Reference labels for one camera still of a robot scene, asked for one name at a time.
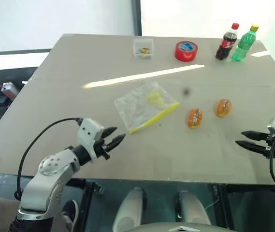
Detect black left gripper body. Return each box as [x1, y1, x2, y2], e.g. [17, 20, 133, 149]
[93, 130, 111, 161]

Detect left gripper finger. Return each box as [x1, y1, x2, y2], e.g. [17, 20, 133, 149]
[102, 126, 118, 138]
[106, 134, 126, 152]

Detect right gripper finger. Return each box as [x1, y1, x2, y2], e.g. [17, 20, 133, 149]
[235, 140, 268, 158]
[241, 130, 270, 141]

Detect clear yellow-zip plastic bag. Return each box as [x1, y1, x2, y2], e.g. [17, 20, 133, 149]
[114, 82, 181, 135]

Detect orange snack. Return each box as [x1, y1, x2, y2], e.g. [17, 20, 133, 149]
[215, 98, 232, 118]
[185, 108, 204, 129]

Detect white rounded robot leg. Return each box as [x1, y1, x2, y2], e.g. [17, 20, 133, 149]
[112, 187, 145, 232]
[175, 190, 212, 228]

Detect black shoe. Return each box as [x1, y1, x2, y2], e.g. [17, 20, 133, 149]
[62, 199, 80, 224]

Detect small colourful pieces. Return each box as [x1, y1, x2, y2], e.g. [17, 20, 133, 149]
[137, 47, 152, 58]

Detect clear plastic box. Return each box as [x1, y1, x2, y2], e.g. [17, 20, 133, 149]
[132, 38, 155, 60]

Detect green bottle with yellow cap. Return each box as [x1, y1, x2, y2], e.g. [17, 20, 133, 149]
[231, 24, 260, 62]

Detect cola bottle with red cap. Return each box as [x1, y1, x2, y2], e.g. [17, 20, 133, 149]
[215, 22, 240, 61]

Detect red tape roll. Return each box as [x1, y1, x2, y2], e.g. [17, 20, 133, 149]
[174, 40, 199, 63]

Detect red and white device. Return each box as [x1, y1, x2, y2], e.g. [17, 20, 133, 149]
[1, 82, 20, 100]

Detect grey robot torso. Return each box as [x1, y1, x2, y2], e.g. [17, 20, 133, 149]
[125, 221, 237, 232]

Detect dark side desk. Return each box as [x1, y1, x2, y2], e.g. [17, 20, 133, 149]
[0, 48, 53, 119]

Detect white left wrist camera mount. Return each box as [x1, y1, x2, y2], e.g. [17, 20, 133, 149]
[76, 118, 105, 163]

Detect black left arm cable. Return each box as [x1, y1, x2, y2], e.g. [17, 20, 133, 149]
[14, 117, 84, 201]

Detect thin white wire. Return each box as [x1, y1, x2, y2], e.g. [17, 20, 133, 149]
[204, 199, 221, 212]

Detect dark window frame post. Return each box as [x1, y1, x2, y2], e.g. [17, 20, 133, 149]
[131, 0, 143, 37]

